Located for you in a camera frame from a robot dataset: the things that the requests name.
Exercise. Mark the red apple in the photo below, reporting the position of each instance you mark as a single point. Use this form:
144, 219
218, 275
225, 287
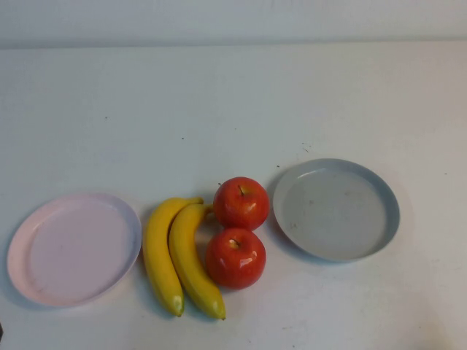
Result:
233, 266
237, 211

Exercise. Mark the yellow banana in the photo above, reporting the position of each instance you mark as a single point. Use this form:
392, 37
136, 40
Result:
160, 262
189, 262

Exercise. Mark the grey-blue round plate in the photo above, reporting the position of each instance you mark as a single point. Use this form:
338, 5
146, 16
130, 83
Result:
335, 215

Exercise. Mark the pink round plate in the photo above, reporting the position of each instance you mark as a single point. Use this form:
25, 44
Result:
73, 251

